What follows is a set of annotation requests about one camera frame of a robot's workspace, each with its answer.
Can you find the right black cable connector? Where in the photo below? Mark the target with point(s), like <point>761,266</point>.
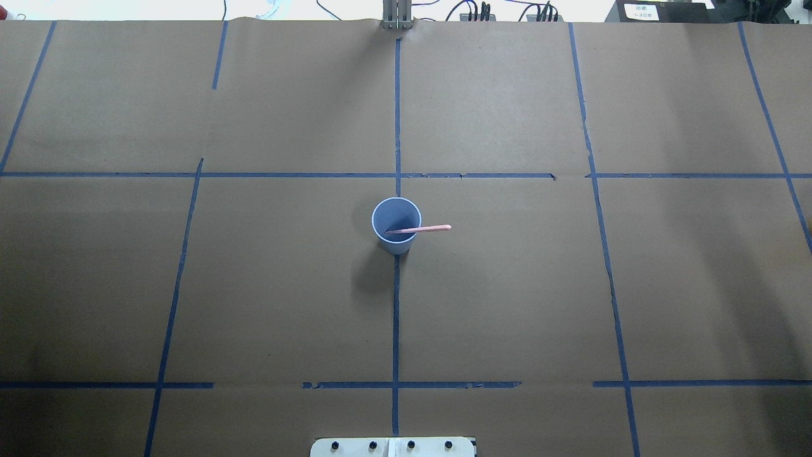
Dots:
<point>541,12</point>

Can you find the left black cable connector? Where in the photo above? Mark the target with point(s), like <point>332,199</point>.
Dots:
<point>477,11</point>

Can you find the blue plastic cup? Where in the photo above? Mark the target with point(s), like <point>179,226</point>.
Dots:
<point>395,213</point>

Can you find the black cable connector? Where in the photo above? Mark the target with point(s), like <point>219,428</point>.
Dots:
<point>477,11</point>
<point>541,12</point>

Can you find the white camera pole base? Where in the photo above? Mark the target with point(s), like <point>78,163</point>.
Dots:
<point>395,446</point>

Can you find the pink chopstick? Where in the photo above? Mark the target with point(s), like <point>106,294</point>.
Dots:
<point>415,230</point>

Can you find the black box with label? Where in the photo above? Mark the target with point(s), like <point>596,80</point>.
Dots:
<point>658,12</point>

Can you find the grey aluminium frame post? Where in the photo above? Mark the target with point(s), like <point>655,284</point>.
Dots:
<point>397,15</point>

